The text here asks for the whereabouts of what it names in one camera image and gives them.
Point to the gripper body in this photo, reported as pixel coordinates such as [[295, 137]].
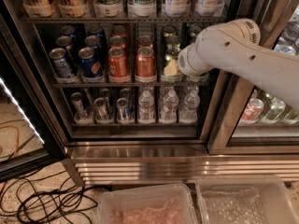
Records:
[[184, 61]]

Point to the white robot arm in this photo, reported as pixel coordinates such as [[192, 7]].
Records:
[[234, 47]]

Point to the second row green can left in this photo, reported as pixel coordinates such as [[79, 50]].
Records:
[[172, 41]]

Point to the front right orange can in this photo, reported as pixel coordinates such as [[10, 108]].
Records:
[[145, 64]]

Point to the second row orange can right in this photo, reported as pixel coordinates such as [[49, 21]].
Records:
[[145, 41]]

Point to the second row orange can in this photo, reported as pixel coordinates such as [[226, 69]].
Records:
[[145, 41], [117, 41]]

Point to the front left orange can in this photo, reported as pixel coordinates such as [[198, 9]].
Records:
[[118, 65]]

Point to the second row orange can left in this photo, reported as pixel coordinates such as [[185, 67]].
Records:
[[117, 41]]

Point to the bottom right slim can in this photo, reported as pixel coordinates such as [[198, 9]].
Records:
[[124, 112]]

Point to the top green-white tall can right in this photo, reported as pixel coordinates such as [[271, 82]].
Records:
[[141, 8]]

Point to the green-white tall can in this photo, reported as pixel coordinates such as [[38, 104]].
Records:
[[108, 8], [141, 8]]

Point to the front blue Pepsi can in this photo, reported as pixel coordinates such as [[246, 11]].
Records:
[[89, 62]]

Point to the bottom middle slim can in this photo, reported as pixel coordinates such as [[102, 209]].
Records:
[[102, 109]]

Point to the second row Pepsi can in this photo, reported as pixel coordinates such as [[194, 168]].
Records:
[[94, 41]]

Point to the orange can behind glass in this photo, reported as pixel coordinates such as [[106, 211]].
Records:
[[252, 111]]

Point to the sliding glass fridge door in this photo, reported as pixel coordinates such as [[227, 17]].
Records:
[[228, 135]]

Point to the top green-white tall can left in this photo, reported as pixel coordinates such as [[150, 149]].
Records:
[[108, 8]]

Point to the second row diet can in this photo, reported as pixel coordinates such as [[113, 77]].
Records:
[[65, 42]]

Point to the front silver-blue diet can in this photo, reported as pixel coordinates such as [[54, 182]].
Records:
[[62, 66]]

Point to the fridge bottom grille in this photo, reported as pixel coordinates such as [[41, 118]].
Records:
[[132, 165]]

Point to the top yellow tall can left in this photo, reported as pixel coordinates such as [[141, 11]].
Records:
[[38, 8]]

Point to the open fridge door left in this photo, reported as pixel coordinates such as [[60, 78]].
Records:
[[28, 142]]

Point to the left water bottle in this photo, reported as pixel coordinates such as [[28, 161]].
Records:
[[146, 111]]

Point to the water bottle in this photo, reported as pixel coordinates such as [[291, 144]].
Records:
[[188, 109], [168, 108], [146, 111]]

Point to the middle water bottle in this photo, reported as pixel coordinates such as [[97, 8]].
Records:
[[168, 108]]

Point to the right water bottle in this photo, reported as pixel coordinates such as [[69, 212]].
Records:
[[188, 109]]

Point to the left clear plastic bin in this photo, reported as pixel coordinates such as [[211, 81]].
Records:
[[164, 204]]

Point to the clear plastic bin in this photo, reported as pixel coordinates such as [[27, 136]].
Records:
[[164, 204], [244, 199]]

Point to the right clear plastic bin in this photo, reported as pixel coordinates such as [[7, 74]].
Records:
[[244, 199]]

